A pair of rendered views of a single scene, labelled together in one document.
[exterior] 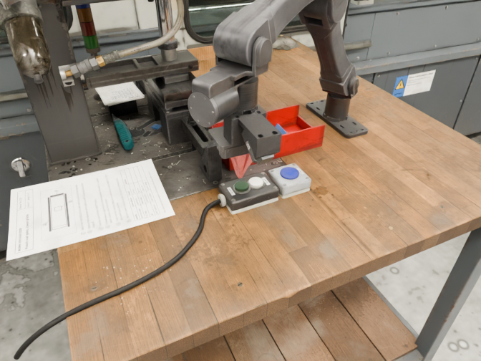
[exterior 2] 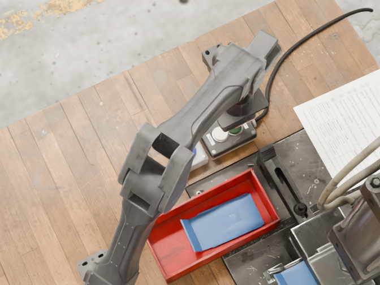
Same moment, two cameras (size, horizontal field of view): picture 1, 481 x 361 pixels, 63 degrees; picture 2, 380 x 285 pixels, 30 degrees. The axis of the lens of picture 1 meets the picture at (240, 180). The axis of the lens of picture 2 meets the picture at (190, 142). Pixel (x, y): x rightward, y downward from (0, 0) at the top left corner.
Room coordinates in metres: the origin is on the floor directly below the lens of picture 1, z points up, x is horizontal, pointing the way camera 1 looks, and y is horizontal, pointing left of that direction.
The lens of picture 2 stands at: (1.14, -0.08, 2.30)
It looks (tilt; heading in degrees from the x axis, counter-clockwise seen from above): 70 degrees down; 182
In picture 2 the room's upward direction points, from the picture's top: 5 degrees counter-clockwise
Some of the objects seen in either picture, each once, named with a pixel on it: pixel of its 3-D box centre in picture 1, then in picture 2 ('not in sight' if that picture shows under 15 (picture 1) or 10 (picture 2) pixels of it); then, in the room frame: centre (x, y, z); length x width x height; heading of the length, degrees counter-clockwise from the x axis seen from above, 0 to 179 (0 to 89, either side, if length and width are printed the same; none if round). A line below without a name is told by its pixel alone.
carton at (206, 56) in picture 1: (207, 64); not in sight; (1.28, 0.11, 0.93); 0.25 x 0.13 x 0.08; 115
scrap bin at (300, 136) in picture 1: (266, 135); (209, 225); (0.82, -0.06, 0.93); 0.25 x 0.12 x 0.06; 115
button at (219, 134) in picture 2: (255, 185); (220, 134); (0.63, -0.03, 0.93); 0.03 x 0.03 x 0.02
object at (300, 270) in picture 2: not in sight; (319, 273); (0.93, 0.13, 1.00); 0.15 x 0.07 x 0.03; 115
